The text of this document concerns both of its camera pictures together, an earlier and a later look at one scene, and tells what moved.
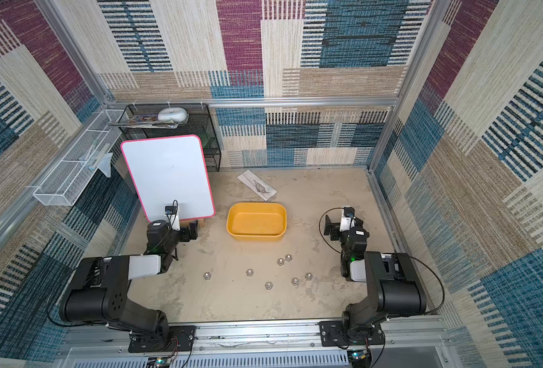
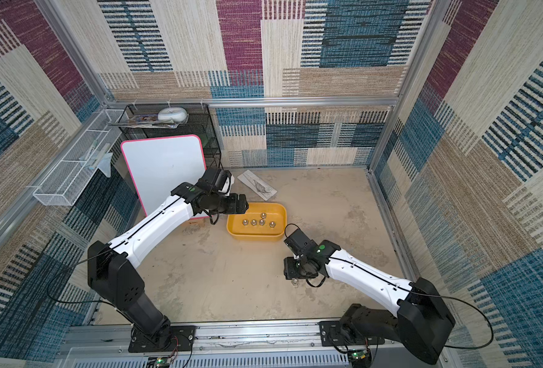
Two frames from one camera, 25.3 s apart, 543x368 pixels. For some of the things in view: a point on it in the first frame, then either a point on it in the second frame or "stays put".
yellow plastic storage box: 256,221 stays put
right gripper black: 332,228 to 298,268
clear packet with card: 256,185 stays put
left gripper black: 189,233 to 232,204
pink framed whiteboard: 170,169 stays put
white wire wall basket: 63,185 stays put
